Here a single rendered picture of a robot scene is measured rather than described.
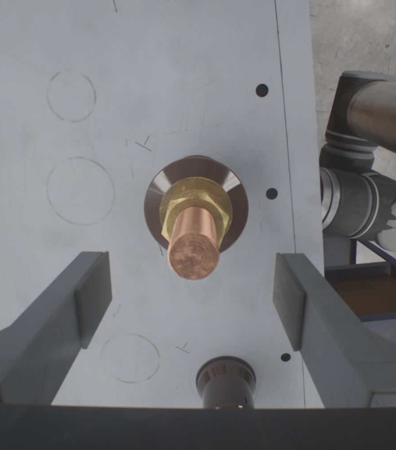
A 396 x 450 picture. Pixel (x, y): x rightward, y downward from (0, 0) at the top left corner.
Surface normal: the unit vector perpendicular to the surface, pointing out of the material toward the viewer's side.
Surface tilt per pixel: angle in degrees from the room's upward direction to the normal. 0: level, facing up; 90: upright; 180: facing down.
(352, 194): 28
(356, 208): 15
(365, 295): 90
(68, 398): 0
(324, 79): 0
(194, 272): 0
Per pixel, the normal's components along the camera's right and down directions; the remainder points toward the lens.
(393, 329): 0.00, 0.28
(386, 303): -0.12, -0.95
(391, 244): 0.11, 0.51
